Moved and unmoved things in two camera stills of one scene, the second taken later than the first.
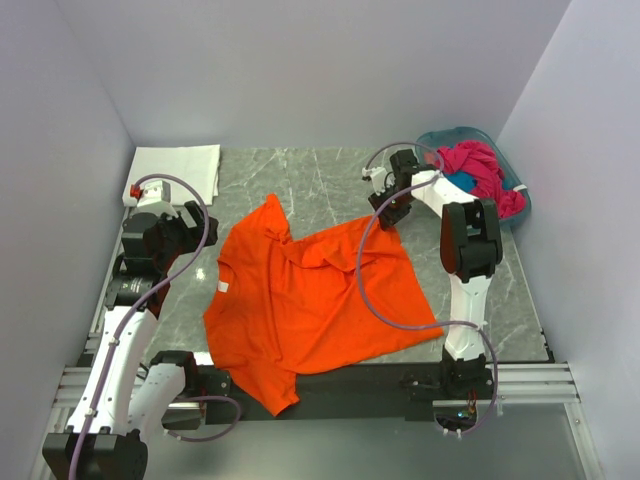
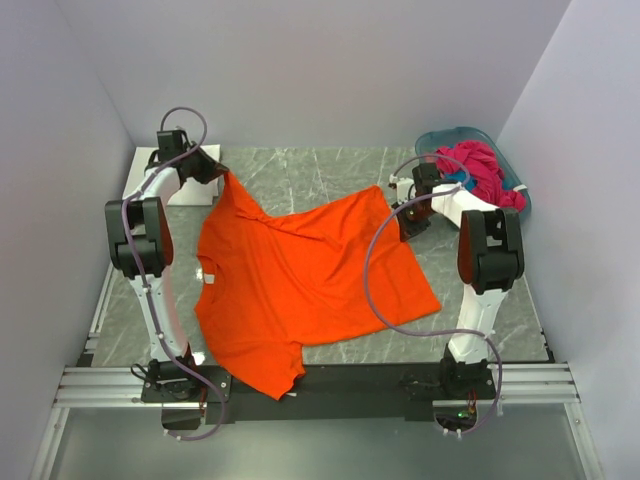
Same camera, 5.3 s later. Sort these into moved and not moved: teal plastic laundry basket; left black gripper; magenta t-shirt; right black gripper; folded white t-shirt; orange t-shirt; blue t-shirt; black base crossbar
Moved: orange t-shirt; right black gripper; left black gripper
Not moved: teal plastic laundry basket; black base crossbar; blue t-shirt; magenta t-shirt; folded white t-shirt
